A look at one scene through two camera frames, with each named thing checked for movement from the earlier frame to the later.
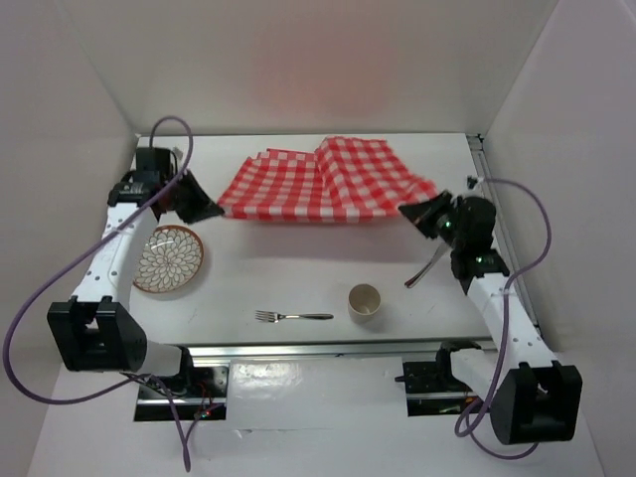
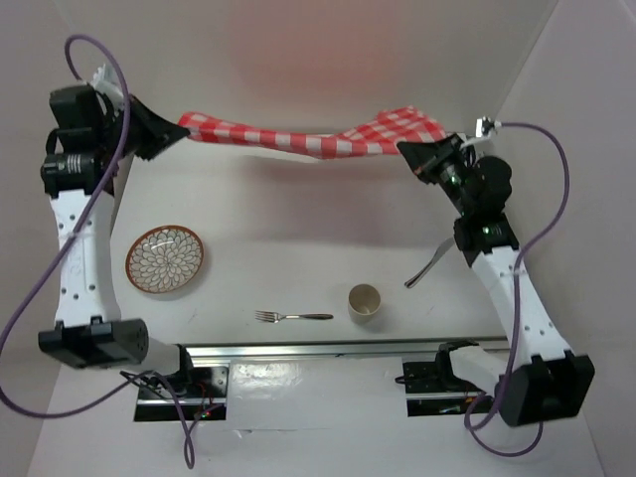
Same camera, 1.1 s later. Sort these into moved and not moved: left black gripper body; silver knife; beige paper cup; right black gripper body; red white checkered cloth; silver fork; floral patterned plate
Moved: red white checkered cloth; right black gripper body; left black gripper body
Not moved: beige paper cup; silver knife; floral patterned plate; silver fork
